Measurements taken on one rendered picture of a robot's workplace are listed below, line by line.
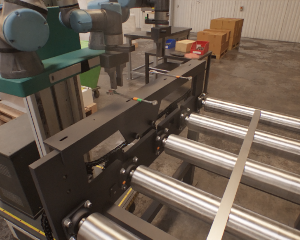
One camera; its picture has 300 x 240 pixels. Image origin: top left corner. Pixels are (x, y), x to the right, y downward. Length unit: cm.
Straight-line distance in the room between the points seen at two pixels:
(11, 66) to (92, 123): 33
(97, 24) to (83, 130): 37
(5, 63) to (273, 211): 209
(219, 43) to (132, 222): 602
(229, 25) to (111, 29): 721
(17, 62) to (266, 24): 1053
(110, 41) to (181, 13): 1115
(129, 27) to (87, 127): 713
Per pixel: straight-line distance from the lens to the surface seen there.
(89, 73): 367
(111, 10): 89
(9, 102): 350
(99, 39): 123
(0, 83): 95
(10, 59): 89
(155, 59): 431
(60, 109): 135
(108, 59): 90
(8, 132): 158
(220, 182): 229
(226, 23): 802
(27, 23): 73
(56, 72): 95
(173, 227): 190
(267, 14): 1096
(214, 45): 665
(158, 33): 116
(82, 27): 84
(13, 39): 73
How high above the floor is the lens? 156
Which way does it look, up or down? 29 degrees down
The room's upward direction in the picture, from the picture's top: straight up
